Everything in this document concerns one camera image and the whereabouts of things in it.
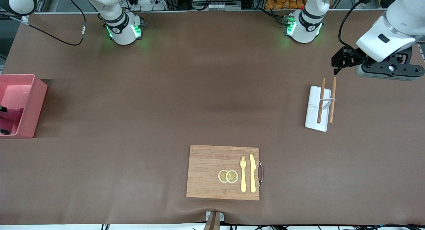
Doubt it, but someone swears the red cloth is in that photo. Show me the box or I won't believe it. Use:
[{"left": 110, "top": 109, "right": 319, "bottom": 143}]
[{"left": 0, "top": 108, "right": 24, "bottom": 135}]

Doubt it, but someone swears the pink plastic bin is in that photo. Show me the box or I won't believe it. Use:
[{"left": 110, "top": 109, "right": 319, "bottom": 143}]
[{"left": 0, "top": 74, "right": 48, "bottom": 139}]

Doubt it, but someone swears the brown wooden rod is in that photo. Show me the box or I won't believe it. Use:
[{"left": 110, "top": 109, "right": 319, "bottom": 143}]
[
  {"left": 329, "top": 77, "right": 337, "bottom": 124},
  {"left": 317, "top": 78, "right": 326, "bottom": 124}
]

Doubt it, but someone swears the white rack base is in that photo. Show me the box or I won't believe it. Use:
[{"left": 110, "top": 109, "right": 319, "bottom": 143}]
[{"left": 305, "top": 85, "right": 332, "bottom": 132}]

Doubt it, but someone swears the yellow plastic knife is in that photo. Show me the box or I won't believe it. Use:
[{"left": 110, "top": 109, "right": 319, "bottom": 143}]
[{"left": 249, "top": 153, "right": 257, "bottom": 193}]

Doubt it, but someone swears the yellow plastic fork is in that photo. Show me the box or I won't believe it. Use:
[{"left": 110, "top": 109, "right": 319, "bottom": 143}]
[{"left": 240, "top": 156, "right": 247, "bottom": 193}]

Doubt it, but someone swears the wooden cutting board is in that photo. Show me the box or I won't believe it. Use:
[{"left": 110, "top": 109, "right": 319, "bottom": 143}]
[{"left": 186, "top": 145, "right": 260, "bottom": 201}]

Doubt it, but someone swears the white power strip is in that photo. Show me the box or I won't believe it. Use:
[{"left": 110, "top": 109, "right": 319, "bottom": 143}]
[{"left": 130, "top": 0, "right": 167, "bottom": 11}]

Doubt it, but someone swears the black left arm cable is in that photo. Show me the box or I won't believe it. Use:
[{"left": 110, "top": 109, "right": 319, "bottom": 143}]
[{"left": 338, "top": 0, "right": 399, "bottom": 54}]

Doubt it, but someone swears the grey table clamp bracket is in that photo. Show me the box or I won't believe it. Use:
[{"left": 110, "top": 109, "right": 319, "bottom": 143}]
[{"left": 203, "top": 211, "right": 225, "bottom": 230}]

